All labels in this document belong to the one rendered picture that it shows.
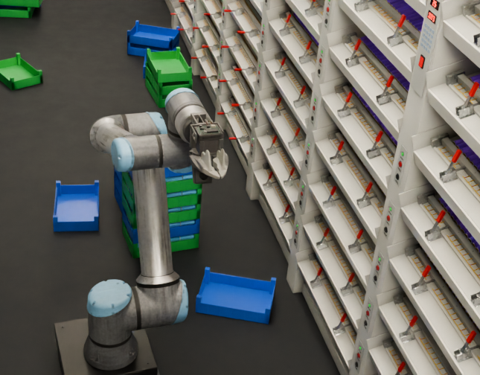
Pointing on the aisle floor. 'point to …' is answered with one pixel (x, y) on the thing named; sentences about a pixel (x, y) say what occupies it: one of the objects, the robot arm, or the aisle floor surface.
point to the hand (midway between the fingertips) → (219, 177)
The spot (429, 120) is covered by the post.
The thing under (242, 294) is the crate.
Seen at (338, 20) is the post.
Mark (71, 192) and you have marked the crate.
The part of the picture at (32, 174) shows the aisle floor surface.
